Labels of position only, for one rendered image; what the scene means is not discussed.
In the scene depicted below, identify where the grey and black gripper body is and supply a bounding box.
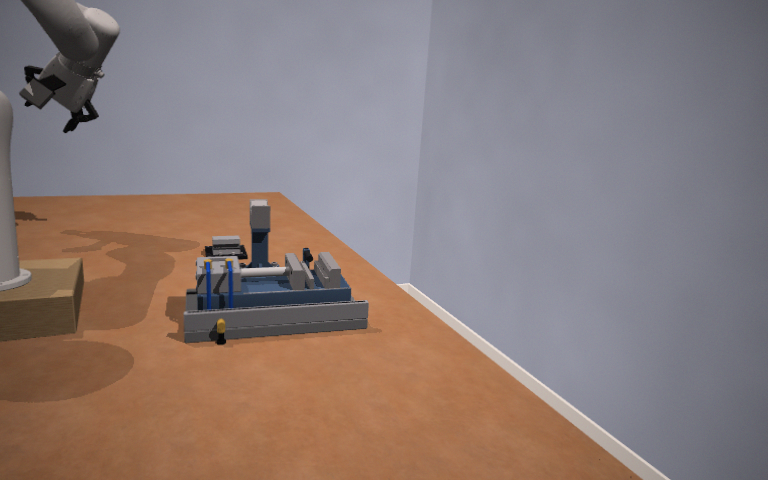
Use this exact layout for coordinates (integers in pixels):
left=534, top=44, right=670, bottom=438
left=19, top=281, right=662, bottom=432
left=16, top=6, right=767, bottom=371
left=38, top=52, right=99, bottom=113

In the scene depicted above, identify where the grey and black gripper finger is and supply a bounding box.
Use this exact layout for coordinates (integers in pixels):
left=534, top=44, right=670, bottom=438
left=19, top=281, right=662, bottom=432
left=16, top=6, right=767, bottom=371
left=24, top=65, right=43, bottom=107
left=63, top=99, right=99, bottom=133

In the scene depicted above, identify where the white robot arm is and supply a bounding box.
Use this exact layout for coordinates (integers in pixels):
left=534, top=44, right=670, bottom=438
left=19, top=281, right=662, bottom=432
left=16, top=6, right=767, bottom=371
left=0, top=0, right=120, bottom=291

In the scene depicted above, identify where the grey flat bar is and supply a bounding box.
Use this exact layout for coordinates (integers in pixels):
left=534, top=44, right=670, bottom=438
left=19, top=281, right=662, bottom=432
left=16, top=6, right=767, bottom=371
left=314, top=260, right=329, bottom=289
left=300, top=261, right=314, bottom=289

